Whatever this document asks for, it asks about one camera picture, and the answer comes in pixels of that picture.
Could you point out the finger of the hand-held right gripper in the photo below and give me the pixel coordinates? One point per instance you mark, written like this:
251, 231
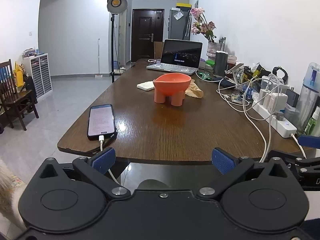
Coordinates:
310, 140

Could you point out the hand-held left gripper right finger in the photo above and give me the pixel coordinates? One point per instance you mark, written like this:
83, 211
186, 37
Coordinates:
223, 162

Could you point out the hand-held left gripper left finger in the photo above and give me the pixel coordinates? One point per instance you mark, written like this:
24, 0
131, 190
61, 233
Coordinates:
103, 160

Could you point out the beige cleaning cloth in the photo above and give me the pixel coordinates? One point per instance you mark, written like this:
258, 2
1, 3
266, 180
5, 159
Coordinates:
195, 90

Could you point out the orange footed bowl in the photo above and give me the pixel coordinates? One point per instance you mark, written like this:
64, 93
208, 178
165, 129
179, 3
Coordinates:
172, 82

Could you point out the green spray bottle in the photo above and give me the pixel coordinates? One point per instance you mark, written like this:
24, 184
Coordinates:
312, 125

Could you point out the white power strip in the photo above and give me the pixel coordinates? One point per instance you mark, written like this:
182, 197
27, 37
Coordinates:
282, 125

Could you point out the dark smartphone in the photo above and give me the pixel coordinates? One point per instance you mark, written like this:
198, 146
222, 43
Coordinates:
101, 120

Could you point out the black power adapter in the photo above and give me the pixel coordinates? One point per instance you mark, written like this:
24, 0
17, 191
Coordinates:
292, 97

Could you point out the large white charger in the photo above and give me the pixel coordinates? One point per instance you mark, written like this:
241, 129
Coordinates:
277, 102

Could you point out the clear blue water bottle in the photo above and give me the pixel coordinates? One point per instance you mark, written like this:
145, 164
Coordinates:
310, 87

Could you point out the black headphones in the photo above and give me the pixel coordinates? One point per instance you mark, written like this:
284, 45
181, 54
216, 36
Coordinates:
280, 72

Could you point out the white sponge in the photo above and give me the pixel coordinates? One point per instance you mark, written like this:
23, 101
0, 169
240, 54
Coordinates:
145, 85

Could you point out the green translucent item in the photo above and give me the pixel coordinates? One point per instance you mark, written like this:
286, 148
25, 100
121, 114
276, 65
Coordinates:
203, 75

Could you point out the white phone stand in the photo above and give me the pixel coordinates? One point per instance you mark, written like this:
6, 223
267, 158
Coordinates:
235, 71

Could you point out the white fluffy fabric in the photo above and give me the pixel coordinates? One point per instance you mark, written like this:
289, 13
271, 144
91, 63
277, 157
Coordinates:
10, 195

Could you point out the white drawer cabinet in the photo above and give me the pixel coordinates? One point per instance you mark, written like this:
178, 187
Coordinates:
41, 75

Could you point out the white mop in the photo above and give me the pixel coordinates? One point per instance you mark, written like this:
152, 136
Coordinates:
98, 55

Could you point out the dark wooden chair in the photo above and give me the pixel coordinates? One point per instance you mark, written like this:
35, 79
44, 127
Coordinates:
12, 97

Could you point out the pale ceramic vase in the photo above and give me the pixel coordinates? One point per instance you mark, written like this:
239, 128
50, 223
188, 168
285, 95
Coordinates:
213, 50

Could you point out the silver laptop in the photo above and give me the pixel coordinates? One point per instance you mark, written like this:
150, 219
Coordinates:
181, 55

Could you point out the yellow bag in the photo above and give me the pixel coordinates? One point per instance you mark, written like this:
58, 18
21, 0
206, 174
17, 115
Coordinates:
18, 75

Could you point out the cardboard box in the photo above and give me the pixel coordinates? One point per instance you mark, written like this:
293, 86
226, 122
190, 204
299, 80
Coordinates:
158, 50

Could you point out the dark brown door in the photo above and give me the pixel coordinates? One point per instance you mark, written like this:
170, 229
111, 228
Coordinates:
146, 35

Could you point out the pink flower bouquet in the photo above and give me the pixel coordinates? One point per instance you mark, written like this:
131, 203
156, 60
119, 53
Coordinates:
202, 25

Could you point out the grey refrigerator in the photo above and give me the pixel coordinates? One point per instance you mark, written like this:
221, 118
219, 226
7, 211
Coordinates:
177, 25

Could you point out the studio lamp on stand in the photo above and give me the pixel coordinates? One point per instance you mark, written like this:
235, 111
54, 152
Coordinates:
117, 3

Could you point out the yellow and black box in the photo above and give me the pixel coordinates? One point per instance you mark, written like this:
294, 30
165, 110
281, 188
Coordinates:
183, 6

